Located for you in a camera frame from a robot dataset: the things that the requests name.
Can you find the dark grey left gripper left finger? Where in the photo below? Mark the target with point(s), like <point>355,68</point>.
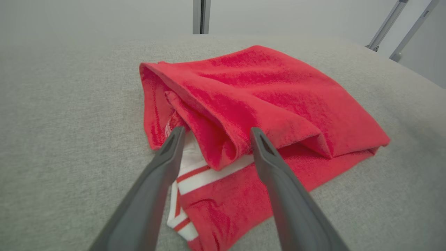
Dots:
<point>150,198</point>

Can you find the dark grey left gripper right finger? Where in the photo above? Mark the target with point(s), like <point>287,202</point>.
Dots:
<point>289,202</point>

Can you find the red basketball jersey white sleeves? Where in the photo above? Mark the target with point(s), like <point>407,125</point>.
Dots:
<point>264,97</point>

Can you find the grey partition post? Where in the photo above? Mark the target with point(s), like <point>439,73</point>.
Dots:
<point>201,15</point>

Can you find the grey slanted frame bar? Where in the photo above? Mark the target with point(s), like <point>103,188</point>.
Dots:
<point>386,24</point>
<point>414,29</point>

